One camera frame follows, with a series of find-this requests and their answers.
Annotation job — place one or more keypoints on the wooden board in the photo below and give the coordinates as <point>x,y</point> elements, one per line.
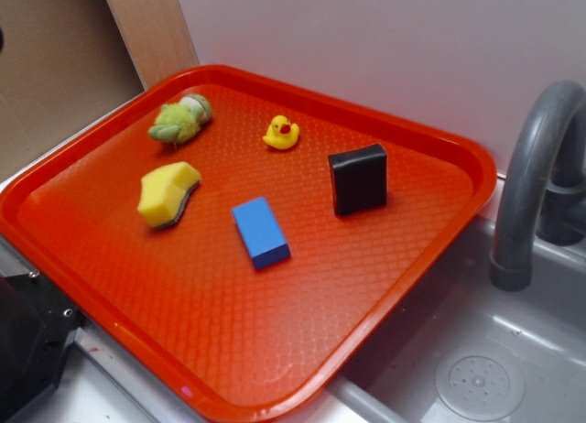
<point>156,37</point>

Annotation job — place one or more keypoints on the black sponge block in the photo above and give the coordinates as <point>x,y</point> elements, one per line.
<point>358,179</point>

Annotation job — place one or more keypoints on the yellow sponge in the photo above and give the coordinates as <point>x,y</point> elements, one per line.
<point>165,192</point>

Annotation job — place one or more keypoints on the yellow rubber duck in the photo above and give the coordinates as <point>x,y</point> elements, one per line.
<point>281,134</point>

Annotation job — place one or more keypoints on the blue block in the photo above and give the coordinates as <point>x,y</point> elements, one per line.
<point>261,233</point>

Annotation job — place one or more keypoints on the green plush toy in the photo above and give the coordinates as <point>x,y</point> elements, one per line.
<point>177,123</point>

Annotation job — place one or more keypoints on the grey faucet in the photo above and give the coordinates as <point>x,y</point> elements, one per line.
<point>544,192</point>

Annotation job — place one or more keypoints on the grey sink basin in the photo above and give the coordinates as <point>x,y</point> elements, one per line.
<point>540,328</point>

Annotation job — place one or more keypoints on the red plastic tray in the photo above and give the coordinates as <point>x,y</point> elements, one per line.
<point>235,343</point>

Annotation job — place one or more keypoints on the round sink drain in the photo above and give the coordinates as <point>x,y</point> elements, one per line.
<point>479,384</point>

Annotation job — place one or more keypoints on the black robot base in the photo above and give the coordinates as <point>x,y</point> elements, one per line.
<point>38,327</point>

